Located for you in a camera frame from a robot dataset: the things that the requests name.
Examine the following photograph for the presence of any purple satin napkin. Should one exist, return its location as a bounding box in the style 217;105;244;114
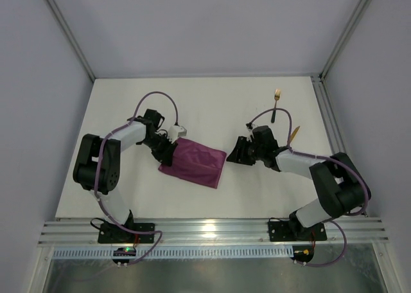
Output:
159;138;227;189

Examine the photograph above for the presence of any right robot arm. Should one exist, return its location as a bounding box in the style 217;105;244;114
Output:
227;136;371;240

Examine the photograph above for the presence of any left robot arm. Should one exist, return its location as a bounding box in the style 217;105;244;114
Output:
73;109;177;234

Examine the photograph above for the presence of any gold fork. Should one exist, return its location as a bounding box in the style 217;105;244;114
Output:
270;89;281;124

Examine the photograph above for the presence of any left controller board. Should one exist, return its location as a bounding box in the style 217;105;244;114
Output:
112;246;136;267

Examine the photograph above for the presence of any controller board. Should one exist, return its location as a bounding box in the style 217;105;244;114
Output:
291;245;315;265
112;246;136;267

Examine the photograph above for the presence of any right controller board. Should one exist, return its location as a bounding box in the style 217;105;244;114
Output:
291;245;315;265

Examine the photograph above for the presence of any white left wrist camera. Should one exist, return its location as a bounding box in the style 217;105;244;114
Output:
167;125;187;143

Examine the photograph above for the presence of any black handled gold knife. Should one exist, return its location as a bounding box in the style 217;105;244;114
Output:
288;126;300;145

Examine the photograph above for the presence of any right aluminium rail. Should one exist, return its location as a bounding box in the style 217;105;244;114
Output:
311;74;348;154

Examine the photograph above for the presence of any aluminium rail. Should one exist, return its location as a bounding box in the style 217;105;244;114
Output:
38;217;389;247
311;74;348;154

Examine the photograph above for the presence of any front aluminium rail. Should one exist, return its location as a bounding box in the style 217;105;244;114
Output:
38;217;389;247

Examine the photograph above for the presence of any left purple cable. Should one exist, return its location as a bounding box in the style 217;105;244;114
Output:
93;91;180;267

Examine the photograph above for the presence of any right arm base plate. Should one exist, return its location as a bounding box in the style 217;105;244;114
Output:
267;217;328;242

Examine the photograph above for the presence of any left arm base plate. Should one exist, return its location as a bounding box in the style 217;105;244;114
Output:
98;220;155;244

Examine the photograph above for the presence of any slotted cable duct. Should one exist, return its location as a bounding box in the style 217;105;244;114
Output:
52;244;292;260

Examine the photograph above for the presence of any right frame post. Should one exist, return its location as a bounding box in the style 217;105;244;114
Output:
319;0;372;81

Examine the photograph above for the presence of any frame post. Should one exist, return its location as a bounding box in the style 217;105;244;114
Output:
44;0;96;83
319;0;372;81

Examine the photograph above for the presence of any left frame post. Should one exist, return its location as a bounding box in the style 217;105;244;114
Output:
44;0;96;83

